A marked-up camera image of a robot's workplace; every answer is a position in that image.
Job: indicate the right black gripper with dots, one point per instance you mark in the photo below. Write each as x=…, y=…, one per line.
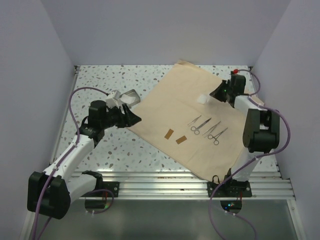
x=216, y=94

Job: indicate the beige cloth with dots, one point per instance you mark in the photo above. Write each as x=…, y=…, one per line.
x=172, y=104

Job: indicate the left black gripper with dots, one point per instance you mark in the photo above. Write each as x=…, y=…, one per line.
x=126, y=120

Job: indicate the brown plaster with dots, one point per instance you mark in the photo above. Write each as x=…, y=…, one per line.
x=181, y=139
x=169, y=134

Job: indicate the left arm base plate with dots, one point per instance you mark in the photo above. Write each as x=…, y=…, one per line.
x=113, y=186

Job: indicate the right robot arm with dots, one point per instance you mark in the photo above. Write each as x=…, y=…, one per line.
x=261, y=132

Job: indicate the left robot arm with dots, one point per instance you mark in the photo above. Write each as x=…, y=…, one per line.
x=51, y=192

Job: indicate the steel tweezers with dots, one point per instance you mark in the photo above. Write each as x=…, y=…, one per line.
x=193, y=121
x=209, y=131

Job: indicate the white gauze pad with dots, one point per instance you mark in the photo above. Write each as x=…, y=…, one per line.
x=127, y=99
x=203, y=99

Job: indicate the steel tweezers right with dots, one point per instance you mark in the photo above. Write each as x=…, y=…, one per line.
x=209, y=131

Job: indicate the steel forceps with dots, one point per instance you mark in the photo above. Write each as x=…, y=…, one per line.
x=215, y=137

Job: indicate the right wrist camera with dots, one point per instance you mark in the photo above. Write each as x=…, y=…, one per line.
x=234, y=72

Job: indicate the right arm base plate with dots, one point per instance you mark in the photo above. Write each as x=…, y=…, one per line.
x=231, y=189

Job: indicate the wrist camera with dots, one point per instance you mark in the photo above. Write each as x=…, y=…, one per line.
x=113, y=99
x=234, y=72

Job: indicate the metal tray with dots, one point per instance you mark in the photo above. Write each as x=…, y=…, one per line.
x=132, y=92

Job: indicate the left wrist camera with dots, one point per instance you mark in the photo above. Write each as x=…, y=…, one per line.
x=113, y=99

